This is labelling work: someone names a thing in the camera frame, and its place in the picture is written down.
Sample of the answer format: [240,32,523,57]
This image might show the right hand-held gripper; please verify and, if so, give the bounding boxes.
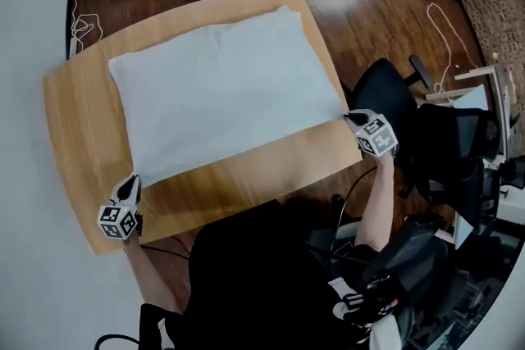
[343,109,400,157]

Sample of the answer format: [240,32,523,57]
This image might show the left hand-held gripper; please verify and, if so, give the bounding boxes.
[97,175,143,241]

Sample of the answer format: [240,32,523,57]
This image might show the white pillowcase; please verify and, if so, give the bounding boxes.
[108,10,349,189]

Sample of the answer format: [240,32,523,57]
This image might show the person's right forearm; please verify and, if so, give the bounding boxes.
[354,153,397,249]

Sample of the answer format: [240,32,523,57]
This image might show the person's left forearm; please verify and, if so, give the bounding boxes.
[122,235,184,316]

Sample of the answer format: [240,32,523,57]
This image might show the black cushioned office chair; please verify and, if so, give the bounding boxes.
[340,55,431,161]

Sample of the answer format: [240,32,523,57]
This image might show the white desk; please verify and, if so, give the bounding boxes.
[426,61,518,165]

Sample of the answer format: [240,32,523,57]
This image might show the person's black shirt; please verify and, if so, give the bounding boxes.
[139,198,370,350]

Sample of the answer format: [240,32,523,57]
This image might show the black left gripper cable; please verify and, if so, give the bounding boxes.
[139,237,194,260]

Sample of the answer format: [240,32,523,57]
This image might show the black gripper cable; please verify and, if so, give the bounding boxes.
[139,237,194,260]
[327,166,378,255]

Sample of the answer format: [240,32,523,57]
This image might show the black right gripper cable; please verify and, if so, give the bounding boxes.
[327,166,378,255]

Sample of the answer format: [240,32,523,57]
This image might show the white floor cable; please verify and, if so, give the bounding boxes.
[426,2,481,95]
[69,0,103,54]

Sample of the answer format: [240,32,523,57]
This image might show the black hose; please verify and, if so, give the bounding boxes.
[94,334,143,350]

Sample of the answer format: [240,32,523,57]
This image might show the black strap-mounted device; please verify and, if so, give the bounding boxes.
[356,274,401,325]

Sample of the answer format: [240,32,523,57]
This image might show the white right shoulder strap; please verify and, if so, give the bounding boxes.
[327,276,411,350]

